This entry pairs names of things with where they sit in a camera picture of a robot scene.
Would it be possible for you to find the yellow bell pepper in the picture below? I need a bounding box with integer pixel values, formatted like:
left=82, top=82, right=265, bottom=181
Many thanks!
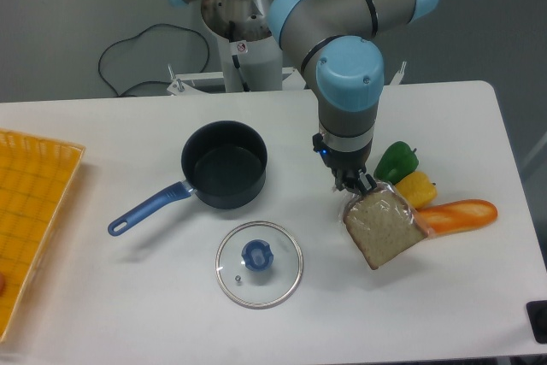
left=395, top=171, right=438, bottom=209

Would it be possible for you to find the black floor cable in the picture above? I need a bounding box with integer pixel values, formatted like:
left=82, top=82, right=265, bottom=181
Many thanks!
left=97, top=23, right=211, bottom=97

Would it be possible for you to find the yellow woven basket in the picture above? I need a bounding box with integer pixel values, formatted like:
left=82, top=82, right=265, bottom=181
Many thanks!
left=1, top=129, right=85, bottom=341

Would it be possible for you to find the toast slice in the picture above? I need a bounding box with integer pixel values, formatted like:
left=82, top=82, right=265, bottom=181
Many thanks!
left=340, top=182, right=435, bottom=270

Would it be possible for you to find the glass lid blue knob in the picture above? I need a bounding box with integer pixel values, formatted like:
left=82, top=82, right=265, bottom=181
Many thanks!
left=215, top=221, right=303, bottom=309

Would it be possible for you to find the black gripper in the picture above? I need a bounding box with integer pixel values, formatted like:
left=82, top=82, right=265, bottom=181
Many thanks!
left=312, top=133, right=377, bottom=194

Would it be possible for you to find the dark pot blue handle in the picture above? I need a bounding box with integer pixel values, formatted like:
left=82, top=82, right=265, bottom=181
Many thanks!
left=108, top=121, right=268, bottom=237

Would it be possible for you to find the orange baguette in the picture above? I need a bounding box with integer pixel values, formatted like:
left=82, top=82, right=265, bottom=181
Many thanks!
left=419, top=199, right=498, bottom=235

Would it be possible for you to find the black corner device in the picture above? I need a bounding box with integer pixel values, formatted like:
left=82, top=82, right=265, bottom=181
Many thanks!
left=526, top=300, right=547, bottom=344

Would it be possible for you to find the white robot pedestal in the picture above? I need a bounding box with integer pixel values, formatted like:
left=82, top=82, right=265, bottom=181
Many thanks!
left=166, top=0, right=408, bottom=95

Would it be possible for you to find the green bell pepper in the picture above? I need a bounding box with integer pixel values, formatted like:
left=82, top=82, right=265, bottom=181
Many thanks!
left=373, top=141, right=419, bottom=185

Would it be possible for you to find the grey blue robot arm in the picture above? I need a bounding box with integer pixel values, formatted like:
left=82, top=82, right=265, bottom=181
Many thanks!
left=170, top=0, right=439, bottom=193

